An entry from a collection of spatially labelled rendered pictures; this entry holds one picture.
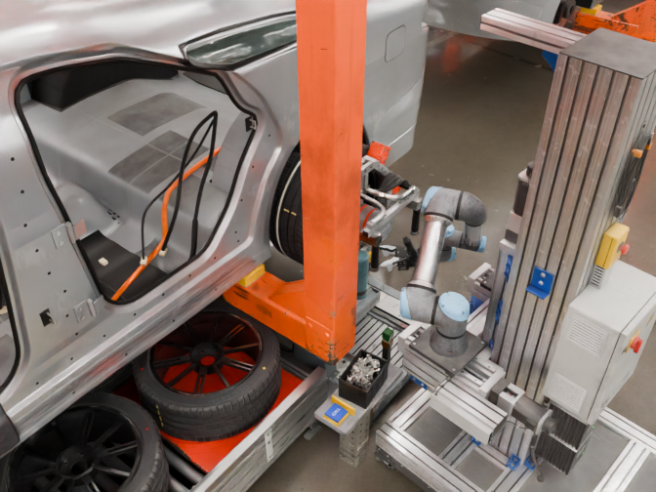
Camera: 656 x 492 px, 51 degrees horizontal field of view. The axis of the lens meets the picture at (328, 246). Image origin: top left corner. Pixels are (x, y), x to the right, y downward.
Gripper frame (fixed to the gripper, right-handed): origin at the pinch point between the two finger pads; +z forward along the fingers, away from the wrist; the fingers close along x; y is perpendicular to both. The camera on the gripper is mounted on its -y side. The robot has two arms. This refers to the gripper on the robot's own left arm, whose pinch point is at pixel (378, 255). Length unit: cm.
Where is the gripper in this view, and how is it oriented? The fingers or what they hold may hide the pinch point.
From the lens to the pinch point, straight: 312.7
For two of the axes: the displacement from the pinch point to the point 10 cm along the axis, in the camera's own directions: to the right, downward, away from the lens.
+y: 0.0, 7.7, 6.4
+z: -9.9, 0.8, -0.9
